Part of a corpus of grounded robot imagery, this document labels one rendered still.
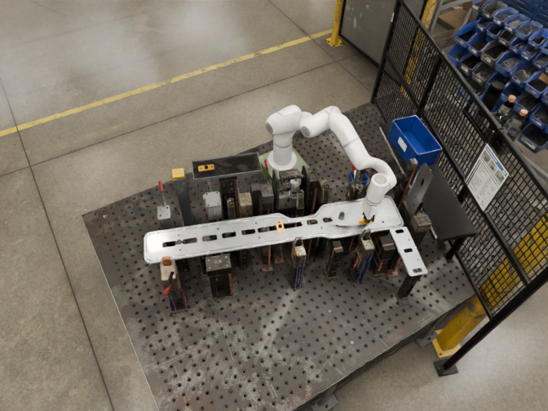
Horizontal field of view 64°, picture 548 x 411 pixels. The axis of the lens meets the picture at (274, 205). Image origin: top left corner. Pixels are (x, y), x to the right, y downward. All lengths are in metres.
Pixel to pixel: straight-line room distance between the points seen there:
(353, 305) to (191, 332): 0.88
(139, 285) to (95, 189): 1.62
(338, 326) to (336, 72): 3.31
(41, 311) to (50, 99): 2.36
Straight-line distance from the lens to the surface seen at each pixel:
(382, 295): 2.54
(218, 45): 5.44
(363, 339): 2.41
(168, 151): 4.16
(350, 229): 2.36
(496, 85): 2.45
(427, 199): 2.57
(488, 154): 2.37
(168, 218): 2.33
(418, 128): 2.84
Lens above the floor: 2.90
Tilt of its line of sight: 52 degrees down
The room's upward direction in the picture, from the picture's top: 3 degrees clockwise
